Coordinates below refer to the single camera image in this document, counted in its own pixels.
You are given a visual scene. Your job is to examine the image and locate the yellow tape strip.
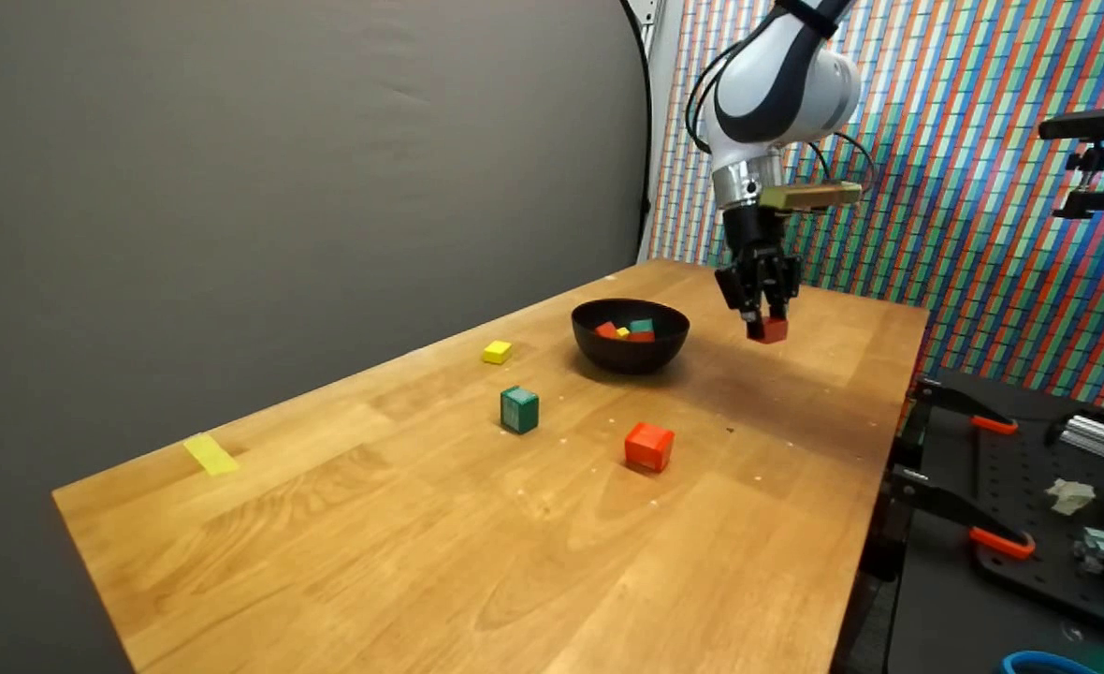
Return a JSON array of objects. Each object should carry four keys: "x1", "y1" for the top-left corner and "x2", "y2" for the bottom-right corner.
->
[{"x1": 180, "y1": 429, "x2": 249, "y2": 477}]

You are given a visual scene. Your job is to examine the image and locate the grey fabric backdrop panel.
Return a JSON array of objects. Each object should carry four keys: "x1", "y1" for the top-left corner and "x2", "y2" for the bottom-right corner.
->
[{"x1": 0, "y1": 0, "x2": 657, "y2": 674}]

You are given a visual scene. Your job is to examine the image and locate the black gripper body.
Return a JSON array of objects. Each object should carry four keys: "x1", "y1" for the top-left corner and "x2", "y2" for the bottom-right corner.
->
[{"x1": 718, "y1": 205, "x2": 794, "y2": 273}]

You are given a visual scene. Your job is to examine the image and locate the white crumpled paper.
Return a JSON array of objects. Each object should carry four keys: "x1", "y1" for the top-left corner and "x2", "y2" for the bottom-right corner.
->
[{"x1": 1046, "y1": 475, "x2": 1102, "y2": 520}]

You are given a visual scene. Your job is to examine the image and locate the white flat bar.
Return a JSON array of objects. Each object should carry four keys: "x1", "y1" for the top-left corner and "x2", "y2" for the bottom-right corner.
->
[{"x1": 1057, "y1": 413, "x2": 1104, "y2": 462}]

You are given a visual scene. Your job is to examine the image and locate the orange-red wooden cube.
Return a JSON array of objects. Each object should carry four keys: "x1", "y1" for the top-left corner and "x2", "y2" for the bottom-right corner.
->
[{"x1": 622, "y1": 419, "x2": 680, "y2": 477}]

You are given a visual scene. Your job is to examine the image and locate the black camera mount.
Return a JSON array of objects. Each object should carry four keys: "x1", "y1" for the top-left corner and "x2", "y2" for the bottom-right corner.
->
[{"x1": 1035, "y1": 106, "x2": 1104, "y2": 225}]

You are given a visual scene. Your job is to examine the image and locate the black pegboard bench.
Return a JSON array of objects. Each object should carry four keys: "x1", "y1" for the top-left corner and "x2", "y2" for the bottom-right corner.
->
[{"x1": 845, "y1": 365, "x2": 1104, "y2": 674}]

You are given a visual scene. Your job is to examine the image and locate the black clamp orange handle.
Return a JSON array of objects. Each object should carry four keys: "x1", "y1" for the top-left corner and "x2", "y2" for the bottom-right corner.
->
[
  {"x1": 884, "y1": 461, "x2": 1041, "y2": 570},
  {"x1": 909, "y1": 374, "x2": 1027, "y2": 440}
]

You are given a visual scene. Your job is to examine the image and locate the green wooden cube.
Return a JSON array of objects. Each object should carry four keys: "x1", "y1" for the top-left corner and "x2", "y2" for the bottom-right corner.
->
[{"x1": 497, "y1": 381, "x2": 544, "y2": 436}]

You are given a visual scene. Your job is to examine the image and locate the tan wrist camera box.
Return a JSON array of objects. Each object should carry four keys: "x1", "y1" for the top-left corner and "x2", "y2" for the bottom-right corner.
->
[{"x1": 756, "y1": 180, "x2": 867, "y2": 215}]

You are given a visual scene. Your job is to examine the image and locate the black bowl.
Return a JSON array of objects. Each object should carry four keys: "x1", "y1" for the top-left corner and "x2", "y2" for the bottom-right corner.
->
[{"x1": 569, "y1": 294, "x2": 693, "y2": 376}]

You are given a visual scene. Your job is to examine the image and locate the blue handled scissors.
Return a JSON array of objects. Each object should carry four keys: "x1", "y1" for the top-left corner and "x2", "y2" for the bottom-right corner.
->
[{"x1": 997, "y1": 648, "x2": 1104, "y2": 674}]

